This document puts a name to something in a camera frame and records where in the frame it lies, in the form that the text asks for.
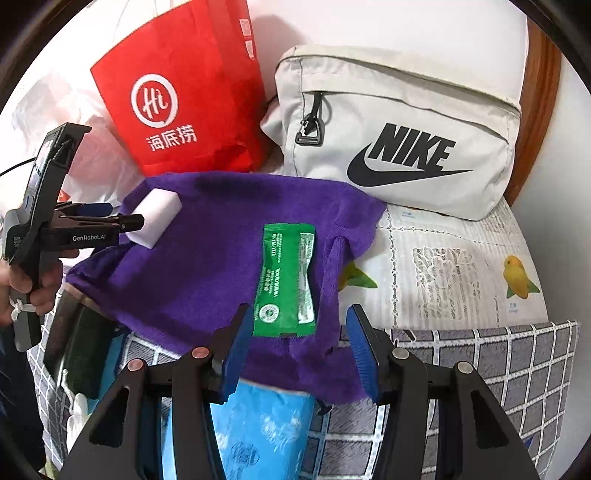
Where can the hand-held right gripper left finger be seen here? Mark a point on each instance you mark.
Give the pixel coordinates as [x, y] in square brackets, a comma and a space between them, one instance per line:
[238, 353]

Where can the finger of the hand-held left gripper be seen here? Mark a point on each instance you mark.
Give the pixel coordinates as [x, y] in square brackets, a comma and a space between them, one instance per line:
[101, 222]
[94, 210]

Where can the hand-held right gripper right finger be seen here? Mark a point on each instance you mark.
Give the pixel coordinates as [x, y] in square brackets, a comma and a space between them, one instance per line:
[362, 357]

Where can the white foam block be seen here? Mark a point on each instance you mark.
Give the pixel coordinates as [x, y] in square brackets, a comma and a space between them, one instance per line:
[159, 212]

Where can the green snack packet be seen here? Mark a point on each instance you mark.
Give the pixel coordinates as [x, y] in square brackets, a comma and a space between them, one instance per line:
[284, 277]

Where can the person's left hand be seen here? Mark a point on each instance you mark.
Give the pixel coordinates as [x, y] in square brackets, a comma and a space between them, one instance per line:
[46, 290]

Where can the white plastic shopping bag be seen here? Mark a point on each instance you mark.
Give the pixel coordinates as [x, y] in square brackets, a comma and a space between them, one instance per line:
[99, 150]

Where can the blue tissue pack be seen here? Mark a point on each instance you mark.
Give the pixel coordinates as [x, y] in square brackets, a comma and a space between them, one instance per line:
[270, 427]

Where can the purple towel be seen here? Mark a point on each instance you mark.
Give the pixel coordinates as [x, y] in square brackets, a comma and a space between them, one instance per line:
[198, 277]

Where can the dark green notebook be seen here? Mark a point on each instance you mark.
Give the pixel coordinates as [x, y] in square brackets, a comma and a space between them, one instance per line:
[81, 341]

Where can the fruit printed bedsheet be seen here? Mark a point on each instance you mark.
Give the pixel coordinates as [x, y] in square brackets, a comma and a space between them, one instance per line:
[443, 267]

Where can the grey checked blanket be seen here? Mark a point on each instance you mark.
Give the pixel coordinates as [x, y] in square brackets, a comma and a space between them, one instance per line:
[508, 364]

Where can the red paper bag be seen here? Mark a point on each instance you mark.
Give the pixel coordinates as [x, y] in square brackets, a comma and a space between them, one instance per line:
[194, 83]

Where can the person's dark blue clothing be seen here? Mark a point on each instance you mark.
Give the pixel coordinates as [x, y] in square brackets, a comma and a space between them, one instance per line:
[16, 415]

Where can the beige waist bag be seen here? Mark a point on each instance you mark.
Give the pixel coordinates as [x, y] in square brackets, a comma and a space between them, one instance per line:
[397, 110]

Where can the wooden headboard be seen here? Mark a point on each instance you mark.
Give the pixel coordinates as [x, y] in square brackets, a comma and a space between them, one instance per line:
[540, 115]

